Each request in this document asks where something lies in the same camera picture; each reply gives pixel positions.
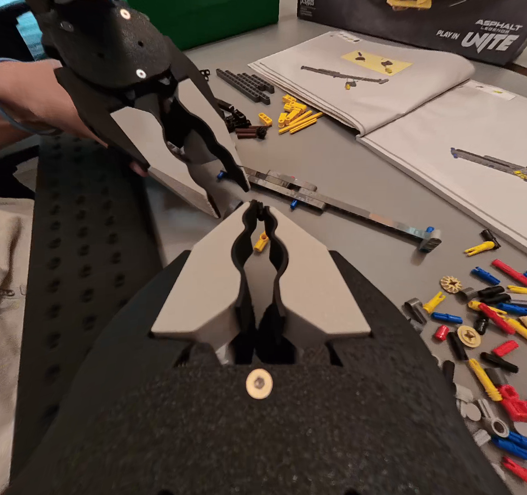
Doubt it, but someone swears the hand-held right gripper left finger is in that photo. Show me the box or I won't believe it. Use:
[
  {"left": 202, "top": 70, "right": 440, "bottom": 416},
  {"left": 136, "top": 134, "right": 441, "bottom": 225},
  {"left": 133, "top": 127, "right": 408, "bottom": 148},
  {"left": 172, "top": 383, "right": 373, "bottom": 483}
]
[{"left": 150, "top": 200, "right": 259, "bottom": 365}]

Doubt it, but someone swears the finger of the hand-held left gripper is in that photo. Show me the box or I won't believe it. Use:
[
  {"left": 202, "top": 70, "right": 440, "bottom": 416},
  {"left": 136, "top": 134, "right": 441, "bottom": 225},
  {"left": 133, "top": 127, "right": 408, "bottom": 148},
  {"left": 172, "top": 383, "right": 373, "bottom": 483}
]
[
  {"left": 167, "top": 78, "right": 252, "bottom": 194},
  {"left": 110, "top": 95, "right": 222, "bottom": 220}
]

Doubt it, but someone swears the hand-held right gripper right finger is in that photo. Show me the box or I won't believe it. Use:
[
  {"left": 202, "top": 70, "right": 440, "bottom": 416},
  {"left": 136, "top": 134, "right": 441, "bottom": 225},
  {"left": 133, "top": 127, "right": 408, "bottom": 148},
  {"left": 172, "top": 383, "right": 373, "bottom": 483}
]
[{"left": 256, "top": 204, "right": 372, "bottom": 365}]

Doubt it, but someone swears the long grey lego beam assembly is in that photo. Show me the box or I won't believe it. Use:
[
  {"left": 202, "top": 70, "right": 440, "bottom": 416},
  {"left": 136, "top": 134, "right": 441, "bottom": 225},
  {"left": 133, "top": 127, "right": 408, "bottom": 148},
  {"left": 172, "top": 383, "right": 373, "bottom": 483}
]
[{"left": 217, "top": 165, "right": 444, "bottom": 253}]

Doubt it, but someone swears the person's left forearm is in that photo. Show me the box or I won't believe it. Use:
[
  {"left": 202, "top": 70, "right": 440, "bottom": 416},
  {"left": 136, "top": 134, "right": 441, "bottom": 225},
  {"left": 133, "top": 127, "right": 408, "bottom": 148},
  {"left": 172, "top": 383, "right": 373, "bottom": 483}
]
[{"left": 0, "top": 62, "right": 25, "bottom": 145}]

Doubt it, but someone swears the cluster of small black lego pieces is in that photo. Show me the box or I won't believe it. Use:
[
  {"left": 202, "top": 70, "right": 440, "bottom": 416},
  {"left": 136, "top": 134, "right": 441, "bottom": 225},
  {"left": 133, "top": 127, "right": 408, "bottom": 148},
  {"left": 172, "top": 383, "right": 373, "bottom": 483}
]
[{"left": 215, "top": 99, "right": 253, "bottom": 132}]

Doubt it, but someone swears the stack of long black lego beams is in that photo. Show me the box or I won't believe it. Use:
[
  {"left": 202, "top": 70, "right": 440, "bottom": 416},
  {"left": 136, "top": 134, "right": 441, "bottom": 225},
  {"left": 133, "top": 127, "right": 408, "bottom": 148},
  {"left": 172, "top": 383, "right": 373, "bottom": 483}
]
[{"left": 215, "top": 68, "right": 276, "bottom": 105}]

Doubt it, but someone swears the cluster of yellow lego pieces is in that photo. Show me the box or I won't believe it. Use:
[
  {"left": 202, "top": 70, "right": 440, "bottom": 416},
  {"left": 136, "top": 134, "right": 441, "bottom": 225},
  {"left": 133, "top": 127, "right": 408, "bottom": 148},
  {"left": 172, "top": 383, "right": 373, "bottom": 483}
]
[{"left": 258, "top": 94, "right": 324, "bottom": 135}]

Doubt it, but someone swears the pile of small colourful lego pieces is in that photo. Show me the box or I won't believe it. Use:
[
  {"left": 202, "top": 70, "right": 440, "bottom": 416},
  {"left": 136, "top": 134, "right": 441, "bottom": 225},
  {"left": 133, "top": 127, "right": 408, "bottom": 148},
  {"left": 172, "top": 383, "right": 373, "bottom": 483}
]
[{"left": 403, "top": 228, "right": 527, "bottom": 483}]

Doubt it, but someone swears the lego set box with yellow car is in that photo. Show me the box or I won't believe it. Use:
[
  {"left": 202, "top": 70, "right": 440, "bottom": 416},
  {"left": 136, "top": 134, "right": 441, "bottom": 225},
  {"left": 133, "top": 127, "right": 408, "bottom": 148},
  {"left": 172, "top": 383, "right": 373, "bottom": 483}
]
[{"left": 296, "top": 0, "right": 527, "bottom": 67}]

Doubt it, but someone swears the person's left hand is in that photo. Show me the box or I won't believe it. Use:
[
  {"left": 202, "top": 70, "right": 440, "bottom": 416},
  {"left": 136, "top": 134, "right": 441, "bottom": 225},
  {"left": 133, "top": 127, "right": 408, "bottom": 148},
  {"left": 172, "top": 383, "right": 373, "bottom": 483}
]
[{"left": 16, "top": 58, "right": 150, "bottom": 177}]

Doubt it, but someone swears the green plastic bin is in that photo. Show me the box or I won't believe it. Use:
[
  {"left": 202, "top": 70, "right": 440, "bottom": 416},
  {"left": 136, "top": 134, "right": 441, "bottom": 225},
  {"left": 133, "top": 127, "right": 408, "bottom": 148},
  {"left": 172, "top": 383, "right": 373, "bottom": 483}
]
[{"left": 117, "top": 0, "right": 282, "bottom": 51}]

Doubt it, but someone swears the blue wristband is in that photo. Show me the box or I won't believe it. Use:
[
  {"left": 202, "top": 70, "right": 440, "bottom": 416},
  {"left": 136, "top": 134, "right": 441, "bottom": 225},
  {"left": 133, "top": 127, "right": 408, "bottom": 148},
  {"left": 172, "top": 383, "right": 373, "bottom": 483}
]
[{"left": 0, "top": 105, "right": 58, "bottom": 136}]

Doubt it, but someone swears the open instruction booklet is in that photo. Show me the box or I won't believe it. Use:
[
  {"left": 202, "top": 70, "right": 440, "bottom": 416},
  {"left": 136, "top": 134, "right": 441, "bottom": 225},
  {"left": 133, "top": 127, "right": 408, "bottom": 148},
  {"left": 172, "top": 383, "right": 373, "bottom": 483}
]
[{"left": 248, "top": 30, "right": 527, "bottom": 253}]

